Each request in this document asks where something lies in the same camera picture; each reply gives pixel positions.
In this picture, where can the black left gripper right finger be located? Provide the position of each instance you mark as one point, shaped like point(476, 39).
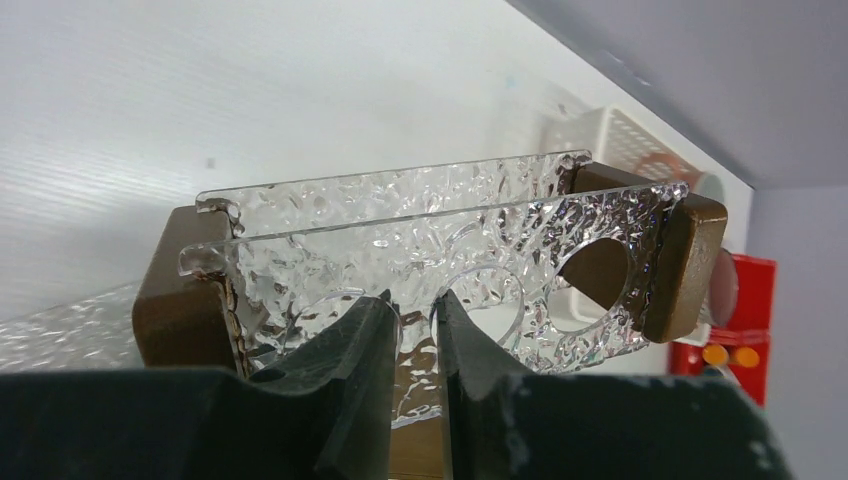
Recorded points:
point(504, 421)

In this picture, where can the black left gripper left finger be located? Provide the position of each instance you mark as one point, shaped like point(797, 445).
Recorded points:
point(321, 412)

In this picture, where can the wooden acrylic toothbrush holder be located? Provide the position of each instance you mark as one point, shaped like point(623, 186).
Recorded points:
point(565, 262)

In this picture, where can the white toothpaste tube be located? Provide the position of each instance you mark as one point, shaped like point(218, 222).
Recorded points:
point(715, 355)

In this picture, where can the orange toothpaste tube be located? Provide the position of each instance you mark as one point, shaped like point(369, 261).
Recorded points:
point(745, 357)

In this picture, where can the clear textured acrylic tray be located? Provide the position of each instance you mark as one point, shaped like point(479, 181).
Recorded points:
point(92, 333)

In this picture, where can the red plastic organizer tray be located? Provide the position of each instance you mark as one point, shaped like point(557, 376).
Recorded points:
point(750, 326)

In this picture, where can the pink ghost pattern mug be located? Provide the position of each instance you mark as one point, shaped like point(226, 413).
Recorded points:
point(722, 293)

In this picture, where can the orange-pink mug white inside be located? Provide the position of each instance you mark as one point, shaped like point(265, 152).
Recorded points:
point(665, 166)

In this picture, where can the white perforated plastic basket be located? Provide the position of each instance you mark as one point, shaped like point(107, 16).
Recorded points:
point(623, 146)

